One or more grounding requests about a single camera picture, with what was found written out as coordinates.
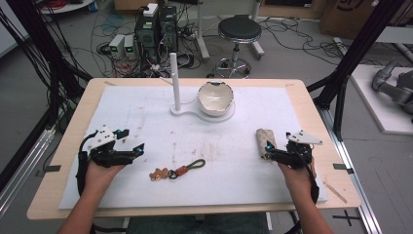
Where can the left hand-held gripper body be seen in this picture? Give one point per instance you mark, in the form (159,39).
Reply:
(103,138)

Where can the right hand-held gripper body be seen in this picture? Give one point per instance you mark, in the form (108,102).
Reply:
(300,152)

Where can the beige cloth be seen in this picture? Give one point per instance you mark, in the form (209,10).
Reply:
(263,136)

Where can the person's right hand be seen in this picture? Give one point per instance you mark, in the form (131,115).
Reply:
(298,182)

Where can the person's left hand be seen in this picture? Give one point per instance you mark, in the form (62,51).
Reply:
(99,177)

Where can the black tape strip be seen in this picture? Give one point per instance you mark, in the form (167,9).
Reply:
(52,168)
(342,168)

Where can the thin wooden stick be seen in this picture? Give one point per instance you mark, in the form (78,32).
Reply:
(335,192)

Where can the white table mat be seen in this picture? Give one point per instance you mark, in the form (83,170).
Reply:
(195,188)

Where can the white stand with pole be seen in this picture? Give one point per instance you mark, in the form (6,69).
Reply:
(175,84)

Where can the black tape cross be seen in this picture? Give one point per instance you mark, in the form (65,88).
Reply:
(346,217)

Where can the white ceramic bowl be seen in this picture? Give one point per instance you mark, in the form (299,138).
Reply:
(214,99)

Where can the grey power supply unit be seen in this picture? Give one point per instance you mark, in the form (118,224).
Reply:
(129,45)
(117,45)

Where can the white platform board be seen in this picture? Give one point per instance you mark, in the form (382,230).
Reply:
(383,117)

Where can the person's blue jeans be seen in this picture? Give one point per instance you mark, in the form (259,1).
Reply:
(198,225)

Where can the black computer tower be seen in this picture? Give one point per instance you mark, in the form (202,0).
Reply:
(156,35)

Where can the white table leg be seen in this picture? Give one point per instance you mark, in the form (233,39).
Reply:
(257,35)
(202,32)

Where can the black round stool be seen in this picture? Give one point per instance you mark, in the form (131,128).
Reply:
(239,29)

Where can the white box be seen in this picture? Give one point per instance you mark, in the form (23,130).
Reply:
(150,9)

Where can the cardboard box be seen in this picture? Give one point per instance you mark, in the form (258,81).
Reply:
(347,16)

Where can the aluminium rail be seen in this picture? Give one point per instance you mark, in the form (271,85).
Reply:
(354,182)
(22,175)

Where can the black frame post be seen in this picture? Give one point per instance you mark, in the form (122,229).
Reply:
(39,42)
(357,48)

